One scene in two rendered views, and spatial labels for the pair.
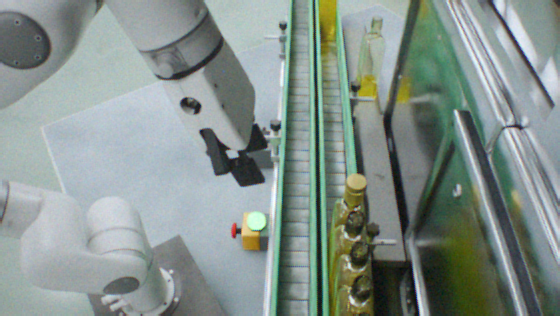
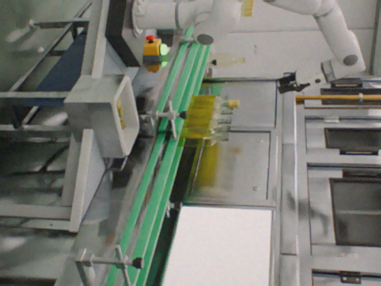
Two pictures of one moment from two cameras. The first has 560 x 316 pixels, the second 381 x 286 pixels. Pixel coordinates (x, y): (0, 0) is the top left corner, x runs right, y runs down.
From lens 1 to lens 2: 1.61 m
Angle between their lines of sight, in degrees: 48
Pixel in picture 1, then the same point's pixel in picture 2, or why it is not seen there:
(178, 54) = (332, 77)
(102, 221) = not seen: hidden behind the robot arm
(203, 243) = not seen: hidden behind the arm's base
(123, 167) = not seen: outside the picture
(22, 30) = (353, 62)
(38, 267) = (234, 19)
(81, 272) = (225, 31)
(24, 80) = (339, 58)
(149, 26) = (340, 73)
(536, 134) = (301, 154)
